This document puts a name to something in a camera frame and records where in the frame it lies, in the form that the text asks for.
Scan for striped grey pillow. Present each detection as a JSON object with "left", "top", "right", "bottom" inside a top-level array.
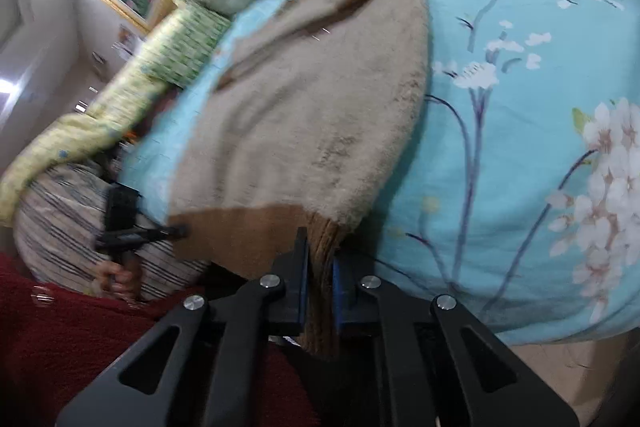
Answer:
[{"left": 12, "top": 159, "right": 211, "bottom": 303}]

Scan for yellow printed quilt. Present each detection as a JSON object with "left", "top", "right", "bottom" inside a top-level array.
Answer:
[{"left": 0, "top": 57, "right": 171, "bottom": 223}]

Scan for green checked pillow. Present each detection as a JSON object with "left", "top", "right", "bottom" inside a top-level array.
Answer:
[{"left": 137, "top": 0, "right": 233, "bottom": 88}]

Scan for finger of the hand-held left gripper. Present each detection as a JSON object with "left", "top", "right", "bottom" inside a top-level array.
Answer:
[{"left": 125, "top": 224, "right": 191, "bottom": 242}]

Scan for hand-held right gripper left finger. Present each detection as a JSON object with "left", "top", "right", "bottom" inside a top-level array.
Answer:
[{"left": 55, "top": 227, "right": 309, "bottom": 427}]

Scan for beige knit sweater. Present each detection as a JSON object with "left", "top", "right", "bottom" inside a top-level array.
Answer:
[{"left": 167, "top": 0, "right": 431, "bottom": 360}]

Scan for small wall photo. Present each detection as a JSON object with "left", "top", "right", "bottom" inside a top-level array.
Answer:
[{"left": 116, "top": 24, "right": 137, "bottom": 55}]

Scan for person's left hand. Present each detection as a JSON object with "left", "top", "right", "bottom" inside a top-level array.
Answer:
[{"left": 92, "top": 258, "right": 144, "bottom": 306}]

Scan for dark red fleece cloth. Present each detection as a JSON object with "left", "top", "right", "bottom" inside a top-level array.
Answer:
[{"left": 0, "top": 252, "right": 321, "bottom": 427}]

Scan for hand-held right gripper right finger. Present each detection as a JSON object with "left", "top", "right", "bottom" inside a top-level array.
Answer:
[{"left": 332, "top": 254, "right": 581, "bottom": 427}]

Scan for blue floral bed sheet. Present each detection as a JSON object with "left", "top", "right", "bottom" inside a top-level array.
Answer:
[{"left": 120, "top": 0, "right": 640, "bottom": 348}]

